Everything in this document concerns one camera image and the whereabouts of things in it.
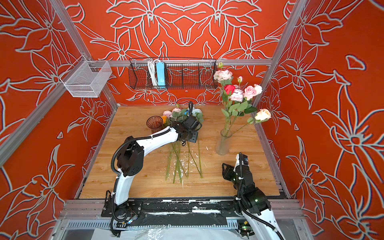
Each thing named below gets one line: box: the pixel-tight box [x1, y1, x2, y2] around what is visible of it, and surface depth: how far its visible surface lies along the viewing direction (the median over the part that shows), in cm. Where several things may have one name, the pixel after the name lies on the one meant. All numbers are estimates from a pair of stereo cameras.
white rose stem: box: [253, 84, 263, 95], surface depth 69 cm
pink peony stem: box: [213, 62, 234, 136], surface depth 74 cm
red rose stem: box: [224, 84, 236, 133], surface depth 71 cm
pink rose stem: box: [228, 85, 257, 133], surface depth 68 cm
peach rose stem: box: [231, 108, 272, 136], surface depth 60 cm
